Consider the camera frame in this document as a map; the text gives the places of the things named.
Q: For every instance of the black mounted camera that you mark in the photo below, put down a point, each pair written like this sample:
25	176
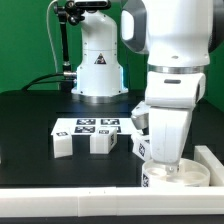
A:
92	4

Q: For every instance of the white marker sheet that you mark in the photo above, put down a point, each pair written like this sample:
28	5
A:
87	126

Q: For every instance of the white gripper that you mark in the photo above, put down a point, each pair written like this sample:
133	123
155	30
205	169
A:
171	99

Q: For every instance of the white front fence rail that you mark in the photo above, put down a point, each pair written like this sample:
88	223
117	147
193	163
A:
110	201

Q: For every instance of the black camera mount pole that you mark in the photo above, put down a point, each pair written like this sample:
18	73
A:
69	13

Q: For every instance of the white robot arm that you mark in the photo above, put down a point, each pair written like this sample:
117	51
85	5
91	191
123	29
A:
176	37

